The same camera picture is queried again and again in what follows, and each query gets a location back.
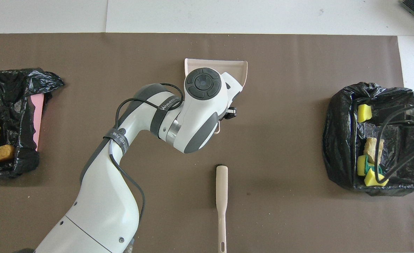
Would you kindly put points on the notched yellow sponge piece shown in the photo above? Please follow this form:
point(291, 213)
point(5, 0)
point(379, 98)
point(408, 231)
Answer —
point(372, 180)

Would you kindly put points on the beige hand brush black bristles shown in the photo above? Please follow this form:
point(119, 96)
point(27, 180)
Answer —
point(222, 189)

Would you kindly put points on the pink plastic bin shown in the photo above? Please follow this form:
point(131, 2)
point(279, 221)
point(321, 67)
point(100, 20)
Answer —
point(37, 119)

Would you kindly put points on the pale pink plastic dustpan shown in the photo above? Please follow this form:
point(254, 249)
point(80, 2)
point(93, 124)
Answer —
point(210, 64)

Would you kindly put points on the brown paper table mat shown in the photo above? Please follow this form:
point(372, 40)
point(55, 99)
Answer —
point(298, 70)

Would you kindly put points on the small yellow sponge piece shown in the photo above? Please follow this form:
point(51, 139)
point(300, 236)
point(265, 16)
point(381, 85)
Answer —
point(364, 113)

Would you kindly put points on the crumpled black trash bag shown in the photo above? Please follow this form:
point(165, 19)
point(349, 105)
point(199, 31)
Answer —
point(10, 91)

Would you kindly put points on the yellow green sponge piece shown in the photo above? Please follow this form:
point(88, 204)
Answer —
point(361, 165)

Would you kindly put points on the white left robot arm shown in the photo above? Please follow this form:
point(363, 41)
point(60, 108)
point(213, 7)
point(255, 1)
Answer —
point(199, 116)

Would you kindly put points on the pale bread chunk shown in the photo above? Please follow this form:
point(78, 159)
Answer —
point(372, 149)

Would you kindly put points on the brown oval croquette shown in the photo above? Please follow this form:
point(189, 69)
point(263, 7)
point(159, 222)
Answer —
point(0, 154)

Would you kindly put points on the black bag lined open bin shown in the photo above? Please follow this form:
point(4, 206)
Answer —
point(340, 140)

